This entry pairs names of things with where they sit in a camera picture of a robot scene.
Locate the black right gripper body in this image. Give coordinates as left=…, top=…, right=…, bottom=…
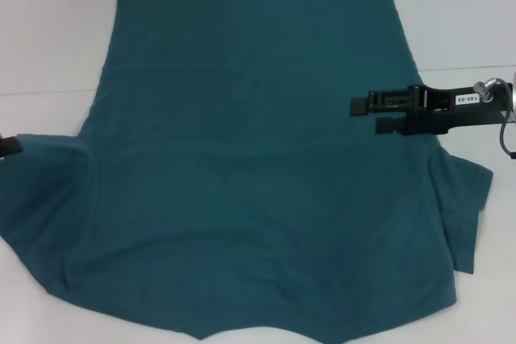
left=402, top=83, right=510, bottom=136

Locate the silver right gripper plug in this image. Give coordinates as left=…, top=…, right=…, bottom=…
left=473, top=77, right=501, bottom=104

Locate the grey right gripper cable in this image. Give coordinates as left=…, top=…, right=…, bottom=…
left=496, top=77, right=516, bottom=160

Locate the teal blue shirt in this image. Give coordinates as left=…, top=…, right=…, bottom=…
left=0, top=0, right=495, bottom=344

